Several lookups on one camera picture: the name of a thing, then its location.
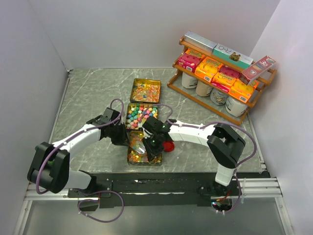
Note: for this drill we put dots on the monkey print cup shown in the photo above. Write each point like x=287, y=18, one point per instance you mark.
x=218, y=97

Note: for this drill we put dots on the red long box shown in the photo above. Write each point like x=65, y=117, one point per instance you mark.
x=256, y=70

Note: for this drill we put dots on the pink orange sponge box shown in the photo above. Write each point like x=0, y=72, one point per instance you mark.
x=225, y=78

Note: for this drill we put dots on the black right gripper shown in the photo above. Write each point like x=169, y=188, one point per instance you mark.
x=152, y=152

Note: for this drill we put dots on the gold tin of gummy candies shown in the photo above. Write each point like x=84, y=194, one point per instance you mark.
x=135, y=137

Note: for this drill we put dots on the silver long box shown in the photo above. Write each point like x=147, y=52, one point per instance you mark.
x=199, y=41

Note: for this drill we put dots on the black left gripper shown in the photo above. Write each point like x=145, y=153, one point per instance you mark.
x=123, y=140

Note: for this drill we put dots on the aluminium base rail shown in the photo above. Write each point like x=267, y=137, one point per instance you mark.
x=32, y=195

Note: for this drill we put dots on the silver metal scoop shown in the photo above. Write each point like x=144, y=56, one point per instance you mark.
x=138, y=149

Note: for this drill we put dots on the clear glass jar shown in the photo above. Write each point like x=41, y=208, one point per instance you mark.
x=185, y=145

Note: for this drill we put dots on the gold tin of star candies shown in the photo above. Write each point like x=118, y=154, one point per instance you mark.
x=137, y=113

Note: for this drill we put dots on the red jar lid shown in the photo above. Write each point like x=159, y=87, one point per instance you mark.
x=168, y=146

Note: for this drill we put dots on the teal cat box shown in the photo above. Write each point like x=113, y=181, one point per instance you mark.
x=234, y=57

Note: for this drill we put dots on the beige cup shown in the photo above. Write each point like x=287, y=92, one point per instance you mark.
x=203, y=89

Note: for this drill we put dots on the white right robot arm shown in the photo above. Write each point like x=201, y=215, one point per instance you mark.
x=225, y=144

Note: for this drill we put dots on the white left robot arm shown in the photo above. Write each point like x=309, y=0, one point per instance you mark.
x=50, y=168

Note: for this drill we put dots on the orange yellow sponge box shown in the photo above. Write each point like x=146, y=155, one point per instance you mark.
x=241, y=91

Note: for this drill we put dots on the gold tin of stick candies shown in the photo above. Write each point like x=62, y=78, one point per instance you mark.
x=145, y=91

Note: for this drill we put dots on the wooden two-tier shelf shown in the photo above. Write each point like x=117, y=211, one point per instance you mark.
x=175, y=83

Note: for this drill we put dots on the white printed cup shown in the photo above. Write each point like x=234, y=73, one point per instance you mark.
x=234, y=107

